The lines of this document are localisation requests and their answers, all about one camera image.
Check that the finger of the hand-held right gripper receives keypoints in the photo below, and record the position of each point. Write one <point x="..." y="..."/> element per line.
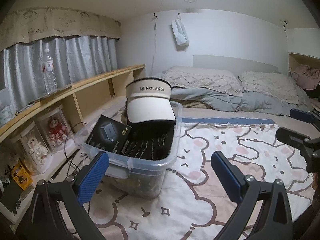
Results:
<point x="300" y="113"/>
<point x="290" y="135"/>

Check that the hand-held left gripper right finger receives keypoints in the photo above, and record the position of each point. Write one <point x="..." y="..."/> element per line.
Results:
<point x="226" y="177"/>

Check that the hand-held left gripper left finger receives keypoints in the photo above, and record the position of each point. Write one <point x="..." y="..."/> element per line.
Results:
<point x="92" y="177"/>

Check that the black product box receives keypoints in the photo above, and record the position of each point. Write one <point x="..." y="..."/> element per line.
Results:
<point x="107" y="135"/>

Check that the clear plastic storage box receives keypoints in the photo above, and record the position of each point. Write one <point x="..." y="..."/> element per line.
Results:
<point x="145" y="177"/>

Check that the white visor cap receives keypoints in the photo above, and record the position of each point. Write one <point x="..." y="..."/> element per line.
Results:
<point x="150" y="107"/>

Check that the dark cloth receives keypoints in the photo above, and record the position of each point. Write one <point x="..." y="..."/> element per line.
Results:
<point x="315" y="95"/>

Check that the pink clothes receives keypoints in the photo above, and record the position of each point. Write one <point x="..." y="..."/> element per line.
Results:
<point x="307" y="76"/>

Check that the printed blanket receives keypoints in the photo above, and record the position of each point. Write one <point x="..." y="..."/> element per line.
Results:
<point x="250" y="142"/>

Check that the beige textured pillow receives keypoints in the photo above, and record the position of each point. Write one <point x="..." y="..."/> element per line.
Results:
<point x="200" y="80"/>
<point x="267" y="85"/>

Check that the red doll in clear case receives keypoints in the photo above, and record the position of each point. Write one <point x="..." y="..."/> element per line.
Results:
<point x="55" y="132"/>

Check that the bed with beige sheet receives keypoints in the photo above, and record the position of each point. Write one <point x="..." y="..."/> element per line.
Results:
<point x="225" y="113"/>

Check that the white doll in clear case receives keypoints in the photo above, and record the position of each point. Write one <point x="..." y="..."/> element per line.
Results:
<point x="33" y="150"/>

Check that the yellow box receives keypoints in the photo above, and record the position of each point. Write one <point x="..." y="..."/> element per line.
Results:
<point x="22" y="178"/>

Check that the grey comforter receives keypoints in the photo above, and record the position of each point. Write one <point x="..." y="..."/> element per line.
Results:
<point x="225" y="100"/>

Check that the black notebook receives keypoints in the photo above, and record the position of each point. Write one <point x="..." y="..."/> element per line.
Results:
<point x="11" y="197"/>

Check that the long wooden shelf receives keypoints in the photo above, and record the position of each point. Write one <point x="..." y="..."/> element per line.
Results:
<point x="87" y="80"/>

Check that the clear water bottle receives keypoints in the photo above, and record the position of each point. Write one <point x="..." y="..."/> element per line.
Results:
<point x="49" y="75"/>

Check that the silver pleated curtain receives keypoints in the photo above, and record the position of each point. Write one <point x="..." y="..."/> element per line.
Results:
<point x="82" y="57"/>

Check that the hanging tissue pack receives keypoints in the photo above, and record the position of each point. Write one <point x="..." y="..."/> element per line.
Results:
<point x="180" y="32"/>

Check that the beige curtain valance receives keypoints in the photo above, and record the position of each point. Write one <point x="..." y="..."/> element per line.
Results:
<point x="50" y="25"/>

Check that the wooden wall niche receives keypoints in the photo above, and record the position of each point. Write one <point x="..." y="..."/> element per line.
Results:
<point x="291" y="62"/>

